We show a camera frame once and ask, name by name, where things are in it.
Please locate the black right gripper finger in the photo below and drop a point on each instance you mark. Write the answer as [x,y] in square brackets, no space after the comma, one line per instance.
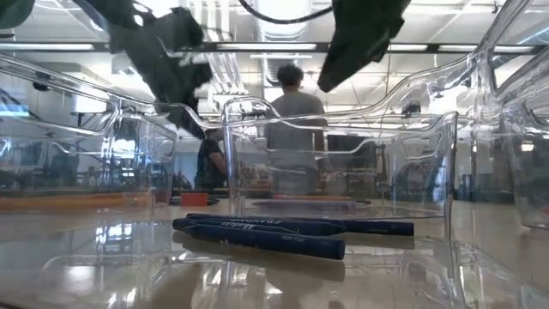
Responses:
[343,75]

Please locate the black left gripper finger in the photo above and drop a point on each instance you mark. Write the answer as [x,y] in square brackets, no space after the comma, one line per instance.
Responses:
[188,118]

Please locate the person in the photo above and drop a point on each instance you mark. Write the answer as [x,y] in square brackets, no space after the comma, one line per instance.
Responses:
[210,163]
[296,129]

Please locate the black monitor screen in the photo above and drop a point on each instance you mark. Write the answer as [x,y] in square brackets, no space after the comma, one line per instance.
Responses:
[351,152]

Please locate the clear plastic bin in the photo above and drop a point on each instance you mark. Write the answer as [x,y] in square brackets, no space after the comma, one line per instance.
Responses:
[420,180]
[343,279]
[128,171]
[506,150]

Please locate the orange rubber eraser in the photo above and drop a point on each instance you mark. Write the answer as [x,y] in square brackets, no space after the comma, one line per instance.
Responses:
[194,199]

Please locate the black ballpoint pen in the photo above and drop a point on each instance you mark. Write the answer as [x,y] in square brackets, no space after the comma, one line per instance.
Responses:
[362,201]

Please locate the silver ceiling air duct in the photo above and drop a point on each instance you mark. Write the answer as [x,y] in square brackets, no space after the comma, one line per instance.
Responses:
[283,38]

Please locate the black ceiling light rail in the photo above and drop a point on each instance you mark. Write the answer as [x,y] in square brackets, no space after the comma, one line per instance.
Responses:
[274,47]

